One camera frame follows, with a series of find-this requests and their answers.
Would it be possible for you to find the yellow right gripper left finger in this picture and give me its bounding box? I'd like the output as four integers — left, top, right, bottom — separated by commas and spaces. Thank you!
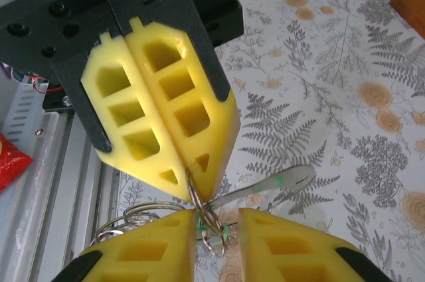
56, 210, 197, 282

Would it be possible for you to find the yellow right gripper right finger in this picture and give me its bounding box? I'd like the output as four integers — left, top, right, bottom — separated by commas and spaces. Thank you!
238, 208, 392, 282

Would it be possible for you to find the silver keyring with keys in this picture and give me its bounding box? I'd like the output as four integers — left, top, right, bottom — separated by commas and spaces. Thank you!
94, 169, 230, 259

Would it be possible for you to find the key with green tag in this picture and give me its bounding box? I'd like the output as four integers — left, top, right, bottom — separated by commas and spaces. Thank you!
212, 165, 317, 210

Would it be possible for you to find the red snack packet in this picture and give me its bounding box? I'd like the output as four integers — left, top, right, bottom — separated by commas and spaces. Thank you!
0, 132, 34, 193

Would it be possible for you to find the gold hook stand, wooden base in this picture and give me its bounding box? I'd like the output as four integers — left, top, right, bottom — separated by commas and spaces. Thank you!
388, 0, 425, 39

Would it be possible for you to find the slotted grey cable duct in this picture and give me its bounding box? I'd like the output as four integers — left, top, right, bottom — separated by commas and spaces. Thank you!
5, 78, 50, 143

